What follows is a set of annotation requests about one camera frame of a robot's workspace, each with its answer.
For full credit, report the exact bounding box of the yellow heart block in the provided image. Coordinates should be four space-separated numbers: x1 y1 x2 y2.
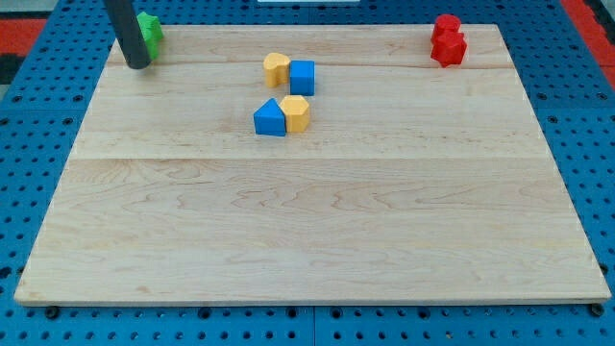
262 52 291 87

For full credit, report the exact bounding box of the yellow hexagon block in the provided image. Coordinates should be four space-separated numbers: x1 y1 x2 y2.
280 95 310 133

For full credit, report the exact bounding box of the blue triangle block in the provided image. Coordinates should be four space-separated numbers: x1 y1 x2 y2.
253 98 286 136

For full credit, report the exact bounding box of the blue cube block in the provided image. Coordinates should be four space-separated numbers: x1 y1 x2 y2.
289 60 315 96

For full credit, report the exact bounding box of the light wooden board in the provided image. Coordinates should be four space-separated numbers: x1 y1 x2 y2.
14 24 611 307

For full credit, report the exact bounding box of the red star block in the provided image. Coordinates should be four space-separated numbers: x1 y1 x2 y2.
430 31 467 67

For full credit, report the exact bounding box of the green block behind pusher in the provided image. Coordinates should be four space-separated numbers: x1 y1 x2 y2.
145 37 159 61

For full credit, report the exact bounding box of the red cylinder block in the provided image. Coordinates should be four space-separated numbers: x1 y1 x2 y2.
430 13 461 43

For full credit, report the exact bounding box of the green star block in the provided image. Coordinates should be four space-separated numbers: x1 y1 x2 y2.
136 12 163 42

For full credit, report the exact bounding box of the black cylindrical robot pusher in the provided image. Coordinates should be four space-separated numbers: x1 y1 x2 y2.
104 0 151 69

